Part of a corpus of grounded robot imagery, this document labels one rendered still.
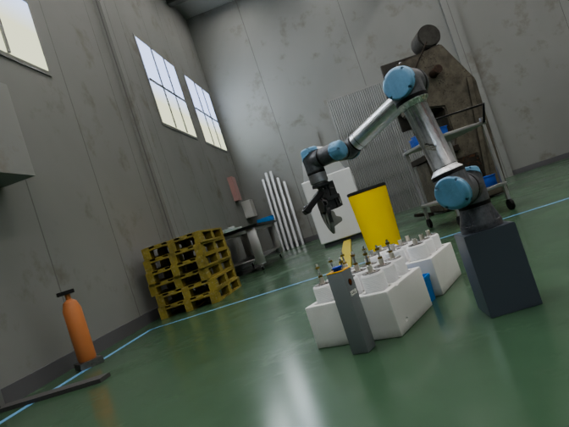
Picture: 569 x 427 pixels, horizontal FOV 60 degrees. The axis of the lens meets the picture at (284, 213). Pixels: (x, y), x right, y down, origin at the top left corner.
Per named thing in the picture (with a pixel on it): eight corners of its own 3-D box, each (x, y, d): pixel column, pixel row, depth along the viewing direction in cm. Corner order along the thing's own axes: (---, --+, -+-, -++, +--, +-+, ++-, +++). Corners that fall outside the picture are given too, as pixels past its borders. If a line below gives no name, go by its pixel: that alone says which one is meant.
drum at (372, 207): (405, 241, 520) (384, 182, 522) (406, 245, 480) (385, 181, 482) (367, 252, 528) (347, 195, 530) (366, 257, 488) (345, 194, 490)
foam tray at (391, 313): (433, 304, 219) (419, 266, 220) (402, 336, 187) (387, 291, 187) (356, 318, 241) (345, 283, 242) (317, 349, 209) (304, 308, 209)
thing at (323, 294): (325, 329, 207) (312, 289, 207) (325, 324, 216) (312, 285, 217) (347, 324, 206) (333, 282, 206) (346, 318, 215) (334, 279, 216)
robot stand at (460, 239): (525, 294, 189) (499, 219, 190) (543, 303, 171) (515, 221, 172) (477, 307, 191) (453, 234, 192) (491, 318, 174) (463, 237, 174)
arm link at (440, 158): (486, 196, 174) (418, 60, 179) (474, 203, 162) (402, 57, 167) (455, 210, 181) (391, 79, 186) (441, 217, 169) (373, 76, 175)
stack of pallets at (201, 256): (189, 302, 642) (170, 244, 644) (242, 285, 632) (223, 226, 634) (157, 321, 535) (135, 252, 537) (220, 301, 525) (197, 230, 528)
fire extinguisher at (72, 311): (84, 365, 388) (61, 292, 389) (113, 356, 385) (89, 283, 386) (65, 376, 363) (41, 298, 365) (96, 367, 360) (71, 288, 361)
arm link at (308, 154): (311, 145, 199) (295, 152, 204) (320, 170, 198) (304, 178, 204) (321, 144, 205) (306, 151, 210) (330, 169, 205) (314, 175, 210)
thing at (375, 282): (398, 314, 192) (383, 270, 193) (374, 321, 194) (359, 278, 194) (396, 309, 202) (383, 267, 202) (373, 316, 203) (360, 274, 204)
